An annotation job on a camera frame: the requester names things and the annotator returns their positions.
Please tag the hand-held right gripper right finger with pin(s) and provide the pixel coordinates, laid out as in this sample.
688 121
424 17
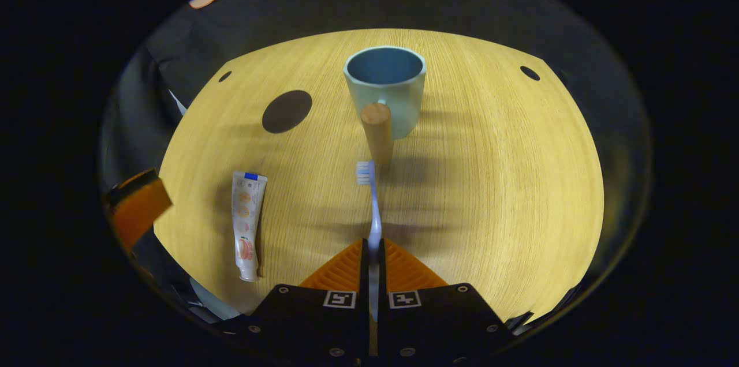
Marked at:
385 321

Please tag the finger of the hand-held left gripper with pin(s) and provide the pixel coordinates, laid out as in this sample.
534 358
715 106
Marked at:
138 208

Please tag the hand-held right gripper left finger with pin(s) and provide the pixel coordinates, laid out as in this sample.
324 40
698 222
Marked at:
362 321

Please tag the white toothpaste tube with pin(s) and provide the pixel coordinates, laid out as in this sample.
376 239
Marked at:
246 223

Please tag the white blue toothbrush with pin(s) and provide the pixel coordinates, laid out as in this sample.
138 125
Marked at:
374 211

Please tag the dark round coaster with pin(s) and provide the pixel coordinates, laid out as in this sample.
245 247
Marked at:
287 112

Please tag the thin white strip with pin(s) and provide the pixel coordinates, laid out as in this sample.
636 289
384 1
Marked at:
178 103

